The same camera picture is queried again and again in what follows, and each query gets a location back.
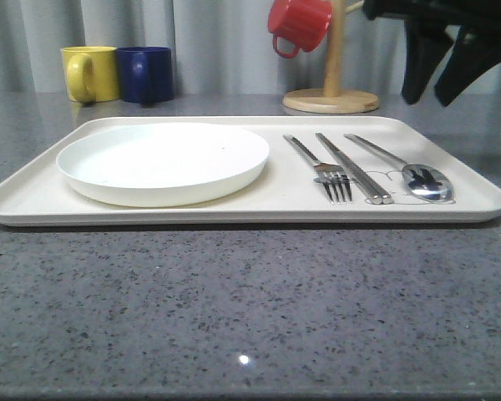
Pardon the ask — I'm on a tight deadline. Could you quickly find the white round plate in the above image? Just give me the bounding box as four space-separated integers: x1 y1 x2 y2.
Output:
56 123 270 207

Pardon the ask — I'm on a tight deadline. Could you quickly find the beige rabbit serving tray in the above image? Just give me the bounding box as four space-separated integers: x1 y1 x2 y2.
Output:
0 116 501 226

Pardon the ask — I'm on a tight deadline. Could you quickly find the red mug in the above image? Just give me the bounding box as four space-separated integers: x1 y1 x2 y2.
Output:
267 0 332 58

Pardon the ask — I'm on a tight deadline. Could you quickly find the dark blue mug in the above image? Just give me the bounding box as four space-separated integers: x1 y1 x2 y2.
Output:
115 46 175 104

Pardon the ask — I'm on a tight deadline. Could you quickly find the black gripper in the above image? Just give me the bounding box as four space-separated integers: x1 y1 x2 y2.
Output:
362 0 501 106

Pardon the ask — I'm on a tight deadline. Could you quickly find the yellow mug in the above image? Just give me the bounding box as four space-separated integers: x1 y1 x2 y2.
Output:
61 46 120 104

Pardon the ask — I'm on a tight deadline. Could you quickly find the wooden mug tree stand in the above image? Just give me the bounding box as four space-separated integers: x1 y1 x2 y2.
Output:
282 0 379 114

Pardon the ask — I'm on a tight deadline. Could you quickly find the grey curtain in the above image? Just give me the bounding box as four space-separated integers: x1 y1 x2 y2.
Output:
0 0 501 96

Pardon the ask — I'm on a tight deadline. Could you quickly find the silver metal spoon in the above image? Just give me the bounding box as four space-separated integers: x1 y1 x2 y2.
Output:
344 134 454 203

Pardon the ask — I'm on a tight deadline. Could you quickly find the silver metal fork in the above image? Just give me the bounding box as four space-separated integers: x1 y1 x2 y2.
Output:
283 135 353 205

